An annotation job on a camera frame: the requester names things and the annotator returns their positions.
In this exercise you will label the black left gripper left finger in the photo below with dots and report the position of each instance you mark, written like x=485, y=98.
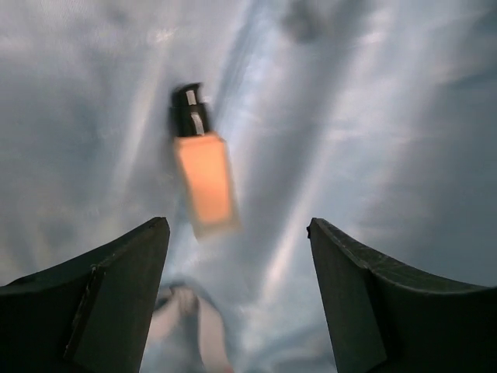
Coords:
x=89, y=314

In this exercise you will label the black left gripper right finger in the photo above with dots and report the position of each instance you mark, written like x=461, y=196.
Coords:
x=385, y=316

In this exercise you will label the foundation bottle with black pump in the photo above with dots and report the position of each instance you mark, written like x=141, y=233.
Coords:
x=203, y=163

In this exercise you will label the light blue hard-shell suitcase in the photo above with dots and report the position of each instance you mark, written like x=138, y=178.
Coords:
x=378, y=116

